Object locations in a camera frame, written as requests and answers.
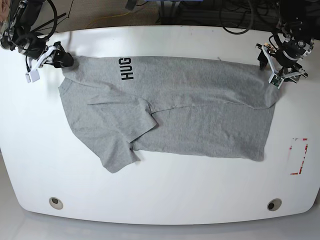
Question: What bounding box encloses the left table grommet hole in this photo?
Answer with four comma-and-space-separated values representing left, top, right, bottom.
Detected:
49, 197, 64, 210

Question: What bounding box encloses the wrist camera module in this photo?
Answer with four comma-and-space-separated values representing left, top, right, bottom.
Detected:
25, 69, 40, 83
268, 73, 284, 89

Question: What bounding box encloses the table grommet hole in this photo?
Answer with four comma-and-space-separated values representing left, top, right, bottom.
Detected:
267, 198, 282, 212
49, 197, 64, 210

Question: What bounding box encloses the yellow cable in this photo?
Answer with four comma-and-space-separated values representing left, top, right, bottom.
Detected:
84, 11, 133, 30

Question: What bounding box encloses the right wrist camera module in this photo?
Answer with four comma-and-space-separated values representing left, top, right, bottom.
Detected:
25, 69, 40, 83

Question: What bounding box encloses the red tape rectangle marking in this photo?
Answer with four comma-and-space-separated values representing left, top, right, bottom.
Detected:
286, 138, 309, 176

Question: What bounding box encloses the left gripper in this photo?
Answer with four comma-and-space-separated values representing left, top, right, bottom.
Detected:
256, 43, 308, 89

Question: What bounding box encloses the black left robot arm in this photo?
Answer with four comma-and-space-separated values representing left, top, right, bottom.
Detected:
256, 0, 320, 88

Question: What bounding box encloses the grey T-shirt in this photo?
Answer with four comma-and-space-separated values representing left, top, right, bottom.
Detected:
59, 56, 280, 173

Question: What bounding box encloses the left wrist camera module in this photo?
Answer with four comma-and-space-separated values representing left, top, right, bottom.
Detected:
268, 73, 284, 89

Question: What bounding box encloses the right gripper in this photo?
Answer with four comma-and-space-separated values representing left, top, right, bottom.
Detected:
25, 41, 74, 73

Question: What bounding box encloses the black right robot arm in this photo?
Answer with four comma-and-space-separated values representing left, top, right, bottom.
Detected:
0, 0, 74, 83

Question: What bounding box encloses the right table grommet hole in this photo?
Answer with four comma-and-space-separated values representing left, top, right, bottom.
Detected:
267, 198, 282, 212

